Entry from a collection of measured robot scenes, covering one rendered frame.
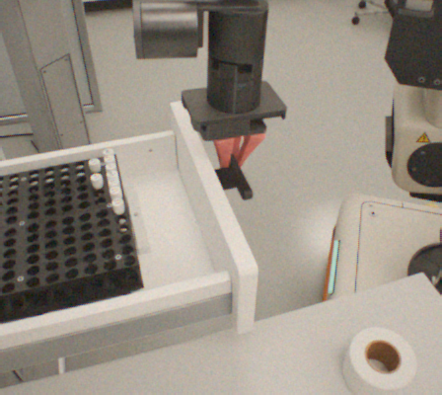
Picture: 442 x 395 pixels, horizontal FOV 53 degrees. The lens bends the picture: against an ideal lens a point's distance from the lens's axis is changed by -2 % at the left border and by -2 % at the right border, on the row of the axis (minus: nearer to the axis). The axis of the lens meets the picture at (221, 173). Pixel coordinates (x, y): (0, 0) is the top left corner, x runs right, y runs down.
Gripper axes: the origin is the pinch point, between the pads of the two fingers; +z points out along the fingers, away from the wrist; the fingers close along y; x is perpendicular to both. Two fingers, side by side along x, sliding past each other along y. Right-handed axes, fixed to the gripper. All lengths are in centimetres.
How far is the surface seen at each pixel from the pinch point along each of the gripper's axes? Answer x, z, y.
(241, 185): 5.2, -1.4, 0.4
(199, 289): 15.6, 1.0, 7.8
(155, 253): 5.6, 6.5, 10.4
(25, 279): 10.6, 0.6, 23.4
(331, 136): -108, 86, -89
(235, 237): 13.5, -2.9, 3.9
